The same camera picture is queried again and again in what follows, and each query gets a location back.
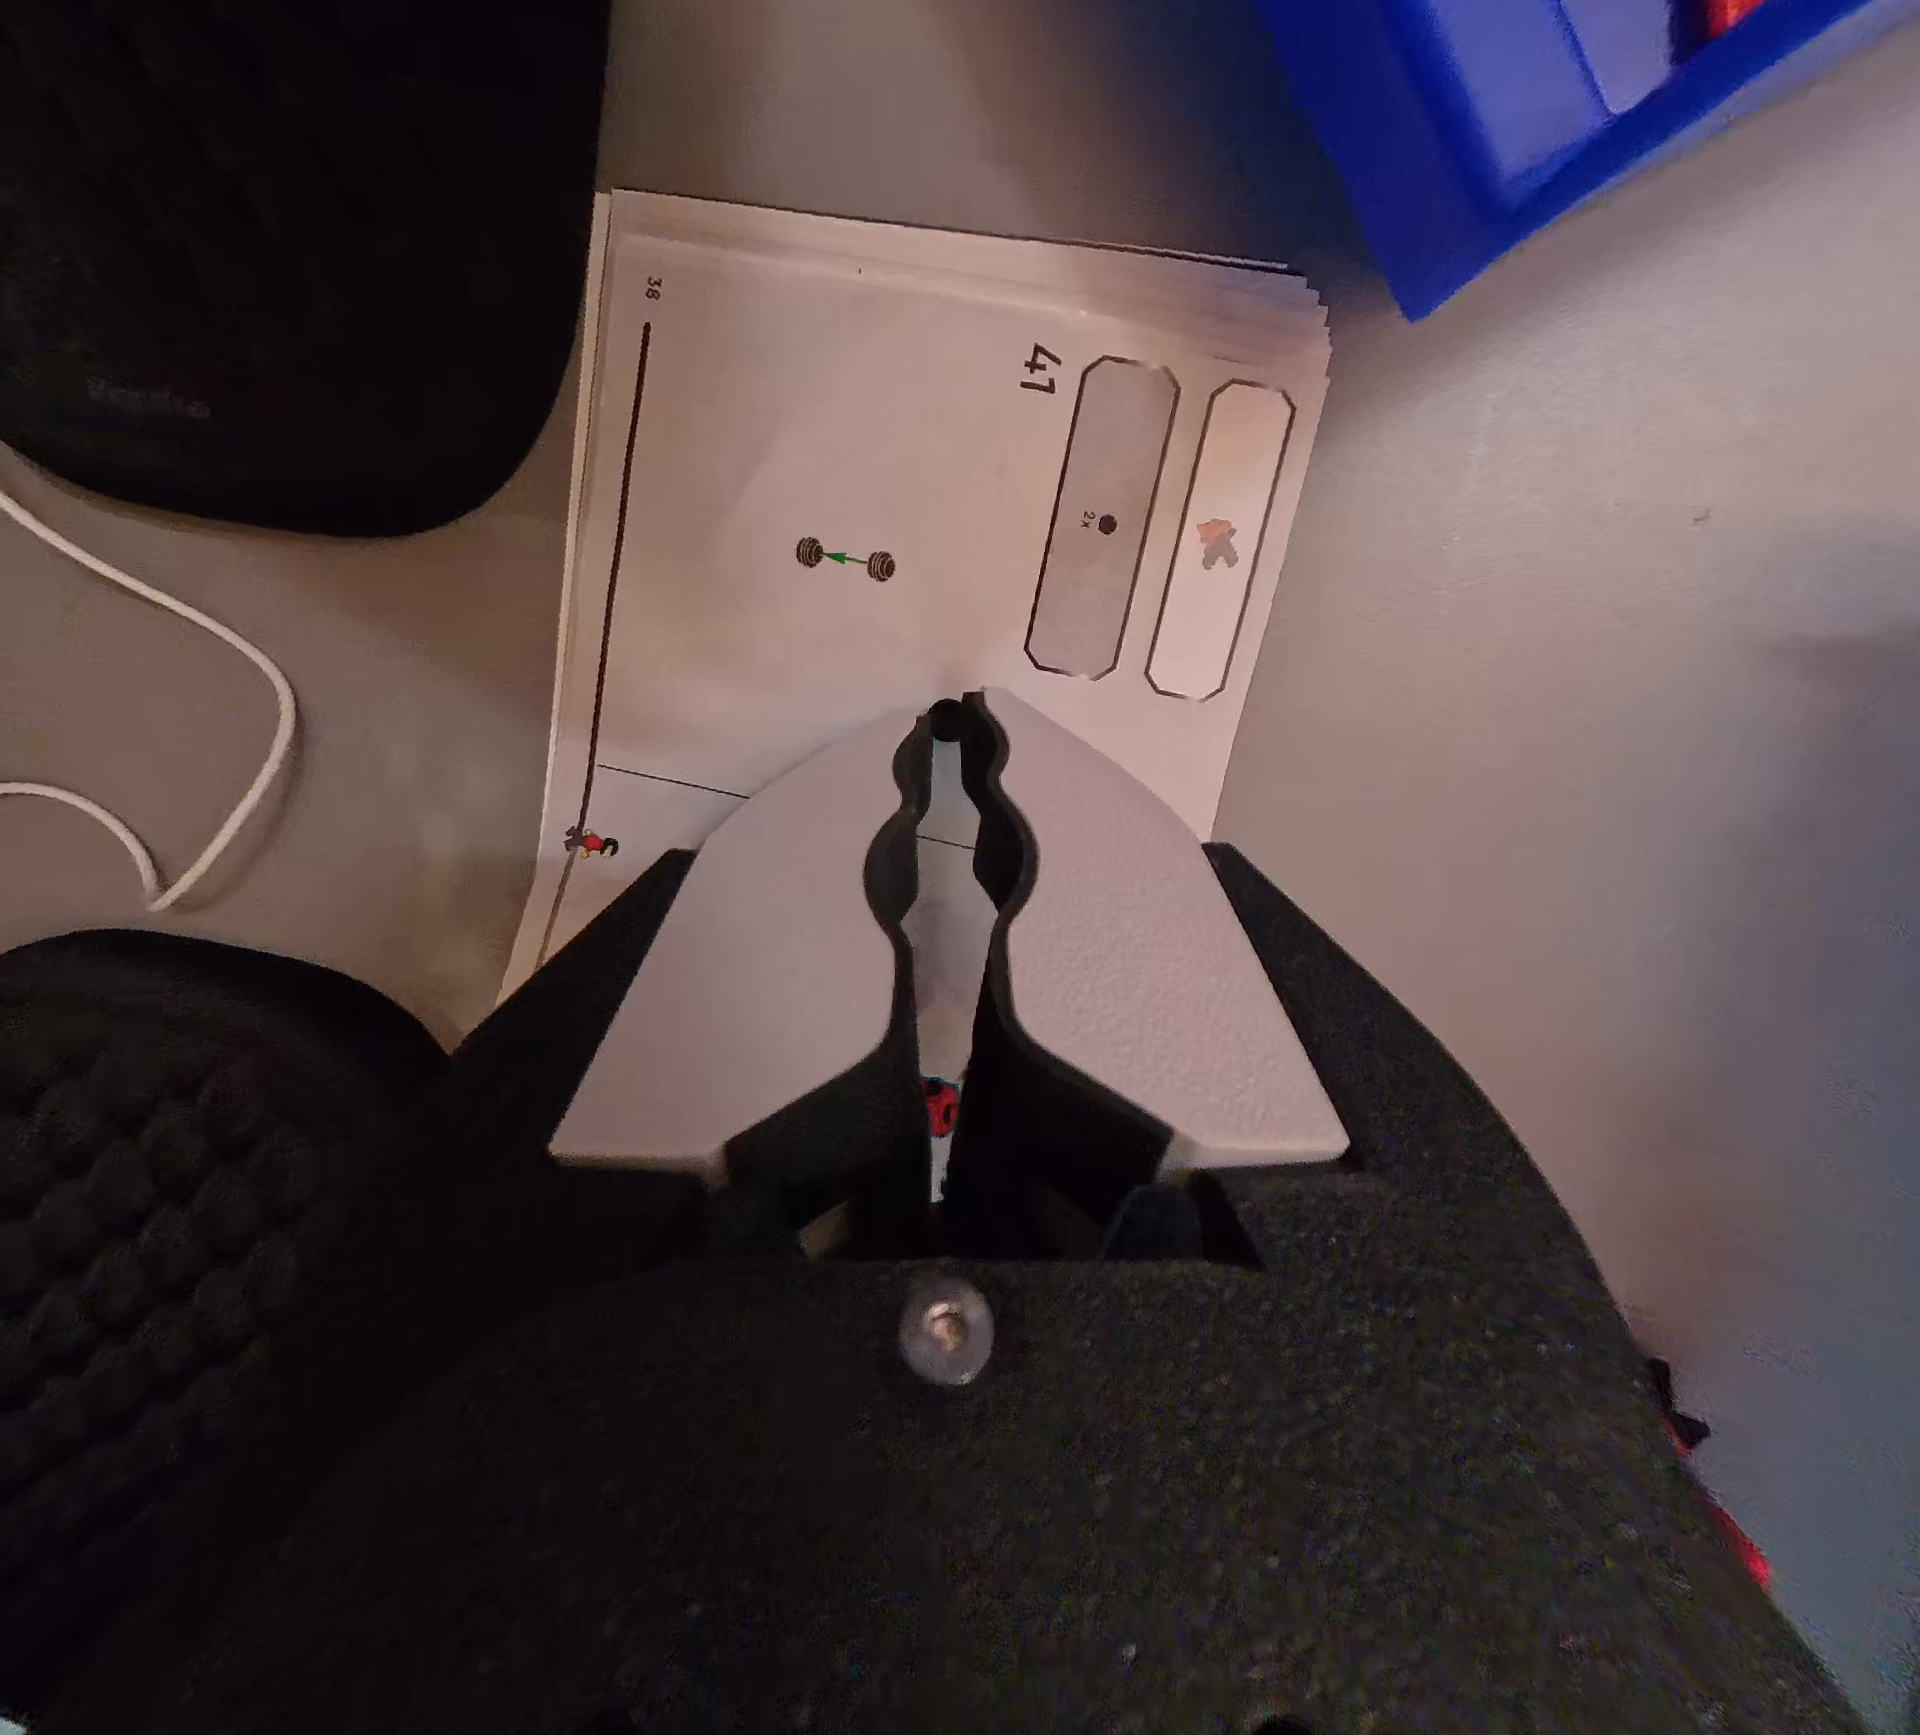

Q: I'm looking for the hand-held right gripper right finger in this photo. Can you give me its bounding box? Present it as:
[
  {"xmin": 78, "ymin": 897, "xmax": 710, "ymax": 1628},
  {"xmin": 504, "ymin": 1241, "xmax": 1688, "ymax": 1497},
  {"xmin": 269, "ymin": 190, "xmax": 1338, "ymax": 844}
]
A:
[{"xmin": 957, "ymin": 689, "xmax": 1352, "ymax": 1178}]

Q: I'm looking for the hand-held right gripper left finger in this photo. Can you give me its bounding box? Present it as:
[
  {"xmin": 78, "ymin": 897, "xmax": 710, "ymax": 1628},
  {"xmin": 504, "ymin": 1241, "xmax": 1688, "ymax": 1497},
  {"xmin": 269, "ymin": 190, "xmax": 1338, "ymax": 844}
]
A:
[{"xmin": 547, "ymin": 708, "xmax": 940, "ymax": 1189}]

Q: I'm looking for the red and black lego car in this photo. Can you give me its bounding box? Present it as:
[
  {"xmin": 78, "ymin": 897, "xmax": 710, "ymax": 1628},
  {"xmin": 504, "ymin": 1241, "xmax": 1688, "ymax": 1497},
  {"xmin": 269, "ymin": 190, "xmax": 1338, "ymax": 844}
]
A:
[{"xmin": 1640, "ymin": 1355, "xmax": 1778, "ymax": 1594}]

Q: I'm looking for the blue plastic bin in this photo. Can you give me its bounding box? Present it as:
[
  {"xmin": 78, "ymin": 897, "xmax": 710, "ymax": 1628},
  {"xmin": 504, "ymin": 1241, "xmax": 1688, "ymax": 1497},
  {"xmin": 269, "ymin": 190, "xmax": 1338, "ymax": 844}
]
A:
[{"xmin": 1149, "ymin": 0, "xmax": 1920, "ymax": 326}]

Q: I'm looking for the lego instruction booklet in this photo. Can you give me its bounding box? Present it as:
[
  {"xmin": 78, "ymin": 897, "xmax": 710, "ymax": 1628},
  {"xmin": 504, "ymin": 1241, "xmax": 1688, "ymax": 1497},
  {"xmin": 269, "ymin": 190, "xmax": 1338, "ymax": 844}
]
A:
[{"xmin": 499, "ymin": 190, "xmax": 1333, "ymax": 1208}]

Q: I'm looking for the black chair armrest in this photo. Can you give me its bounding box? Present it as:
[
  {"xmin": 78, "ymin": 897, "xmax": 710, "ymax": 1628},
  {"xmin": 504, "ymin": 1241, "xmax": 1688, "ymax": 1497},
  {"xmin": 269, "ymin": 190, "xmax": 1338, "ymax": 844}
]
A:
[
  {"xmin": 0, "ymin": 0, "xmax": 628, "ymax": 542},
  {"xmin": 0, "ymin": 933, "xmax": 454, "ymax": 1735}
]

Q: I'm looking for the white cable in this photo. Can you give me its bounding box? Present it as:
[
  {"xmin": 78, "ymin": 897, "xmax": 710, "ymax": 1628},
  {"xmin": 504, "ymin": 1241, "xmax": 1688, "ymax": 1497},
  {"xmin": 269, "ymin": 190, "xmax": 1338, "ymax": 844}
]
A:
[{"xmin": 0, "ymin": 475, "xmax": 299, "ymax": 915}]

